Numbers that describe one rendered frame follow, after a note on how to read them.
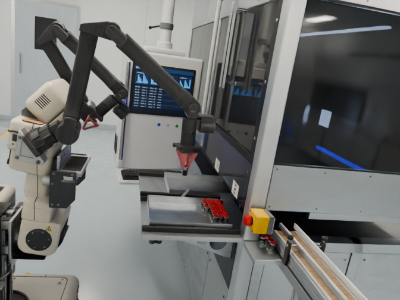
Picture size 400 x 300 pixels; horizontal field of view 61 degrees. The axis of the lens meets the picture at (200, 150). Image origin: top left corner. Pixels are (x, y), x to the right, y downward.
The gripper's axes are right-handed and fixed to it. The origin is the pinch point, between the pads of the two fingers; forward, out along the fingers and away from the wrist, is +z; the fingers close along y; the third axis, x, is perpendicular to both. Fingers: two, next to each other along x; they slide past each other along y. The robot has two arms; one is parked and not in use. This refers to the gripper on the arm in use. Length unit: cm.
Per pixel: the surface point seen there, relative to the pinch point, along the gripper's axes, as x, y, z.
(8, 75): 587, -88, 15
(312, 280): -52, 23, 21
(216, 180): 44, 42, 24
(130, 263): 104, 12, 111
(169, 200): 19.8, 3.1, 23.2
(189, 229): -8.3, 0.7, 23.4
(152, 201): 21.9, -4.6, 23.8
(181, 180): 47, 20, 24
